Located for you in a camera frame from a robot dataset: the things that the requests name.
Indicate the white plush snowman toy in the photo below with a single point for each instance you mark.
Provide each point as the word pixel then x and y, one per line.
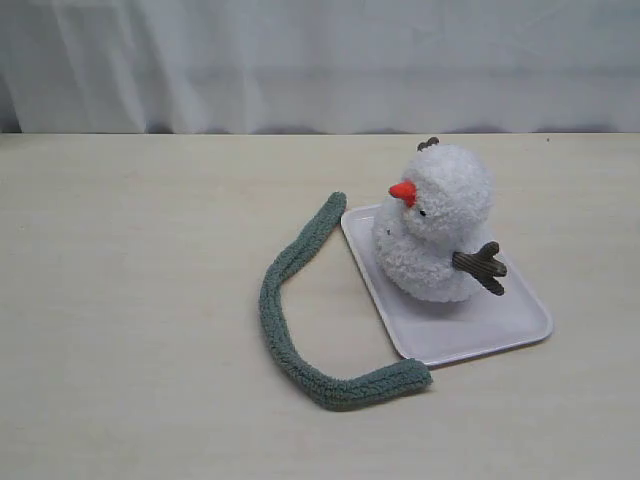
pixel 429 233

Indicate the white backdrop curtain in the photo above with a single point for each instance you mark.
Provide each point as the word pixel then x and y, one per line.
pixel 334 67

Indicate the white rectangular plastic tray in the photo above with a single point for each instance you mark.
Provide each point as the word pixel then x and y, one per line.
pixel 439 334

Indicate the green fleece scarf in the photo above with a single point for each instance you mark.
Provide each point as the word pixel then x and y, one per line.
pixel 399 379

